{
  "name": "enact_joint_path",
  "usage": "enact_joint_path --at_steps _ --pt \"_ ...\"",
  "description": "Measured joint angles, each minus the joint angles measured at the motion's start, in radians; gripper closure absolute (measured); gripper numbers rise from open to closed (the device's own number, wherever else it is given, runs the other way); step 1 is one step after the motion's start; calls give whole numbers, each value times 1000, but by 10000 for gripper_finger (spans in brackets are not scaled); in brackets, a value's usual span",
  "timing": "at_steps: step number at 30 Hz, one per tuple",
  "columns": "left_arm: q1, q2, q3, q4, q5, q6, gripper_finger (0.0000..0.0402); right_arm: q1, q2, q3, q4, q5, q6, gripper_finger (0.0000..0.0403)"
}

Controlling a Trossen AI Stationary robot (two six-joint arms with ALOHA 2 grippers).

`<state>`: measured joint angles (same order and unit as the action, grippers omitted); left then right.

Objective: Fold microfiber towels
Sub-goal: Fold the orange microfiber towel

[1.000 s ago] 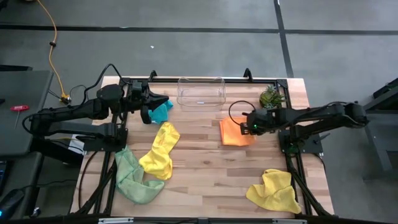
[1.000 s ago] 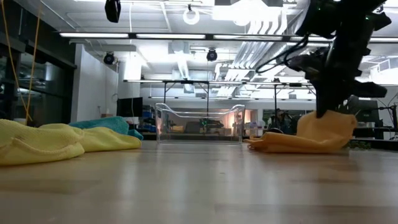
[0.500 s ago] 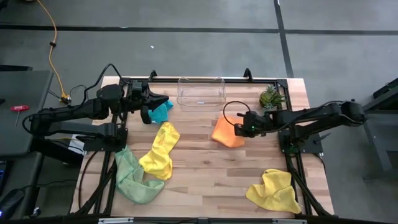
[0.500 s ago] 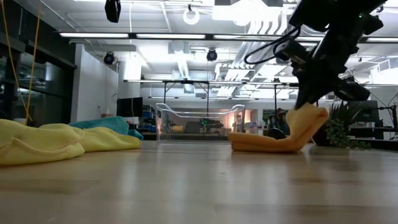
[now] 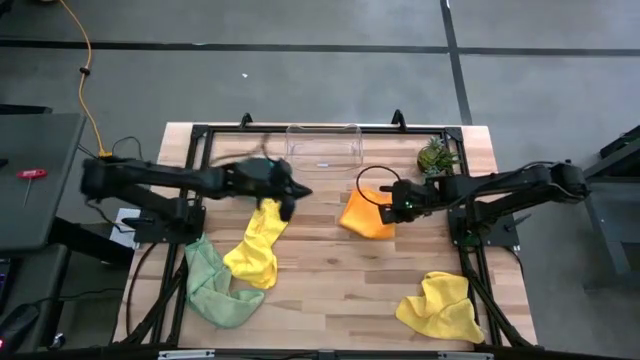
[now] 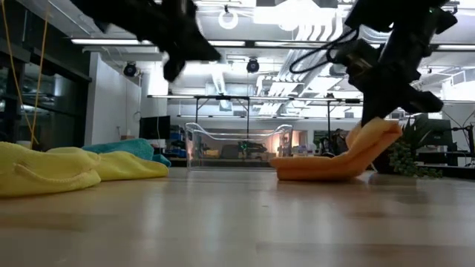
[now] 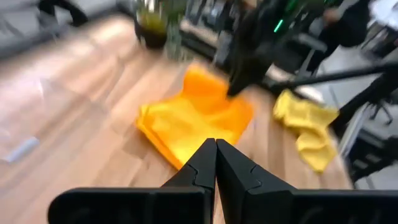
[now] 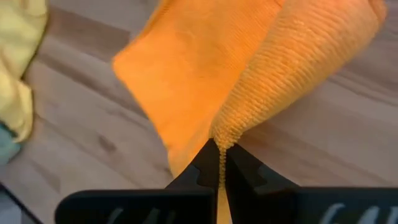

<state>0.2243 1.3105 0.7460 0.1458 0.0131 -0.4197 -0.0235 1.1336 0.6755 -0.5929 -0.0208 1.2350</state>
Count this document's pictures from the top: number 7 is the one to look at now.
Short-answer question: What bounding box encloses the yellow microfiber towel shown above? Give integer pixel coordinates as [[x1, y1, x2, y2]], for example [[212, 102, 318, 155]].
[[272, 89, 340, 174]]

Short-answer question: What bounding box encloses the potted succulent plant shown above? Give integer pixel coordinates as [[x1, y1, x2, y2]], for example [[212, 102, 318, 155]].
[[133, 0, 185, 60]]

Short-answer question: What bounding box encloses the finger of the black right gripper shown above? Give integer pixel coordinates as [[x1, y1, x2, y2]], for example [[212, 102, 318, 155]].
[[227, 63, 271, 97]]

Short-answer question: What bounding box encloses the grey office chair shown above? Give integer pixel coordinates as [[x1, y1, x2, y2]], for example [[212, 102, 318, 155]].
[[289, 32, 328, 75]]

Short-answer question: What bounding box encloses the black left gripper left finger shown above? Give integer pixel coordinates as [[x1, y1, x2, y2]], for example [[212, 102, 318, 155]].
[[161, 138, 218, 224]]

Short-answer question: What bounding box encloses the orange microfiber towel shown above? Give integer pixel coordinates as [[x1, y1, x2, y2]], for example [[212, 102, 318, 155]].
[[135, 62, 254, 170]]

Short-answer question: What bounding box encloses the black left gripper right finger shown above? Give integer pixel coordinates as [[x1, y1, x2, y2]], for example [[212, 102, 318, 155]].
[[216, 139, 296, 224]]

